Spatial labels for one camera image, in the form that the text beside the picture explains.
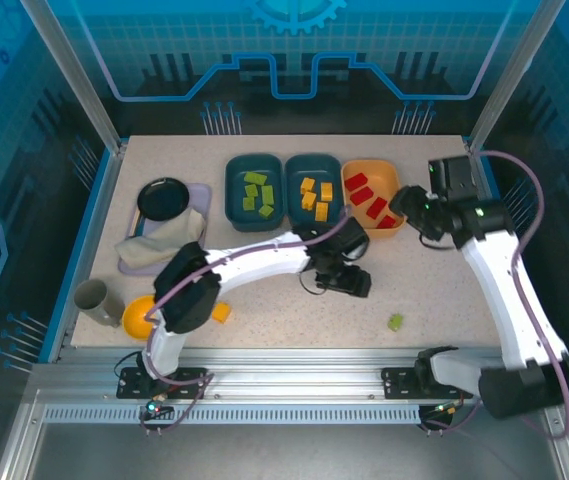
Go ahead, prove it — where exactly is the blue printed side panel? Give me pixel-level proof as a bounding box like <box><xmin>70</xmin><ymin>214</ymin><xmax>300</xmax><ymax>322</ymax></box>
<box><xmin>0</xmin><ymin>0</ymin><xmax>110</xmax><ymax>361</ymax></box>
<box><xmin>473</xmin><ymin>0</ymin><xmax>569</xmax><ymax>361</ymax></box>

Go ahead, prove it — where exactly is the aluminium frame rail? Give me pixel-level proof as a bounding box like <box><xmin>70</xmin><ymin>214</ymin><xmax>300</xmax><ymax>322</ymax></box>
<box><xmin>28</xmin><ymin>347</ymin><xmax>560</xmax><ymax>407</ymax></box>

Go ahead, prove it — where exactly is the aluminium frame post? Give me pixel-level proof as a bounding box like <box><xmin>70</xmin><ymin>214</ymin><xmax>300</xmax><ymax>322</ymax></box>
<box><xmin>19</xmin><ymin>0</ymin><xmax>128</xmax><ymax>154</ymax></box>
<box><xmin>466</xmin><ymin>0</ymin><xmax>551</xmax><ymax>154</ymax></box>

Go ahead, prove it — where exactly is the blue printed wide panel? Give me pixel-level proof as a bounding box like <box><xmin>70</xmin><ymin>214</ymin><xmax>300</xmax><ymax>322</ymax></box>
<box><xmin>46</xmin><ymin>0</ymin><xmax>548</xmax><ymax>136</ymax></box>

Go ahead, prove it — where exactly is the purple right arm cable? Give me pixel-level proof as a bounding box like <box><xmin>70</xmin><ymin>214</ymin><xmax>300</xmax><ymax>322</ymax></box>
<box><xmin>416</xmin><ymin>149</ymin><xmax>569</xmax><ymax>441</ymax></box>

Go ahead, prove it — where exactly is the teal plastic container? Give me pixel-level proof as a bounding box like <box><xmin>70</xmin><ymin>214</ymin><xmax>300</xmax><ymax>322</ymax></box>
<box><xmin>284</xmin><ymin>152</ymin><xmax>343</xmax><ymax>232</ymax></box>
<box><xmin>224</xmin><ymin>152</ymin><xmax>286</xmax><ymax>235</ymax></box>

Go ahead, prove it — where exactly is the small connector with green light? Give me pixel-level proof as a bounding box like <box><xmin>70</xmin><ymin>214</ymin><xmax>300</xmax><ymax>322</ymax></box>
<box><xmin>143</xmin><ymin>397</ymin><xmax>175</xmax><ymax>419</ymax></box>
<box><xmin>431</xmin><ymin>402</ymin><xmax>465</xmax><ymax>419</ymax></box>

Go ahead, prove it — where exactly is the black round plate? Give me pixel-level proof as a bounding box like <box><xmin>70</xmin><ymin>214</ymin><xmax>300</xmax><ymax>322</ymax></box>
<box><xmin>136</xmin><ymin>177</ymin><xmax>190</xmax><ymax>221</ymax></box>

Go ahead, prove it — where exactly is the lavender plastic tray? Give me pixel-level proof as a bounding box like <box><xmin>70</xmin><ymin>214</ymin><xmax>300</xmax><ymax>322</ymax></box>
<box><xmin>116</xmin><ymin>182</ymin><xmax>213</xmax><ymax>276</ymax></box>

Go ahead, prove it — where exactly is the grey cup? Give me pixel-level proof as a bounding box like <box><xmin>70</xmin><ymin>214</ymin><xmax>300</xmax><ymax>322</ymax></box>
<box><xmin>72</xmin><ymin>278</ymin><xmax>126</xmax><ymax>329</ymax></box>

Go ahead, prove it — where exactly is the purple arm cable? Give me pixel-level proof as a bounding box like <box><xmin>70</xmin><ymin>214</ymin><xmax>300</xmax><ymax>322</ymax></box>
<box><xmin>138</xmin><ymin>203</ymin><xmax>365</xmax><ymax>436</ymax></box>
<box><xmin>416</xmin><ymin>149</ymin><xmax>569</xmax><ymax>441</ymax></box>

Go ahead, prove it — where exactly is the table side rail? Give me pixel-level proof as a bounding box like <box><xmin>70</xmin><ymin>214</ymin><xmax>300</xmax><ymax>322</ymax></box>
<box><xmin>463</xmin><ymin>139</ymin><xmax>558</xmax><ymax>364</ymax></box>
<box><xmin>46</xmin><ymin>142</ymin><xmax>128</xmax><ymax>364</ymax></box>

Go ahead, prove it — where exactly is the slotted metal strip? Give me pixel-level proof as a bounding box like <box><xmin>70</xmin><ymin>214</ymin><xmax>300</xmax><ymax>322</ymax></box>
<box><xmin>42</xmin><ymin>405</ymin><xmax>423</xmax><ymax>426</ymax></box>

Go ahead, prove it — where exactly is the beige cloth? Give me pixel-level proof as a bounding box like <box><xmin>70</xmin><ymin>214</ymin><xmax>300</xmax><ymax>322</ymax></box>
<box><xmin>113</xmin><ymin>207</ymin><xmax>208</xmax><ymax>271</ymax></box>

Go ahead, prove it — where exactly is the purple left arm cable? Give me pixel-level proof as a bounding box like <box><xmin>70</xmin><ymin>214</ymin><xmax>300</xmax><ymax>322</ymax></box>
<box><xmin>138</xmin><ymin>203</ymin><xmax>365</xmax><ymax>436</ymax></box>

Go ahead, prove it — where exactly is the orange plastic container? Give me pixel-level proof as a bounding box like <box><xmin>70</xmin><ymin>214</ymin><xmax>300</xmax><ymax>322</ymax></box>
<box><xmin>341</xmin><ymin>158</ymin><xmax>408</xmax><ymax>240</ymax></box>

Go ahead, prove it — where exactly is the yellow bowl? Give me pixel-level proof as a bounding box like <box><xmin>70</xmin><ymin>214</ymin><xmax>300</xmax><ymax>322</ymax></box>
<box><xmin>121</xmin><ymin>294</ymin><xmax>163</xmax><ymax>342</ymax></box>

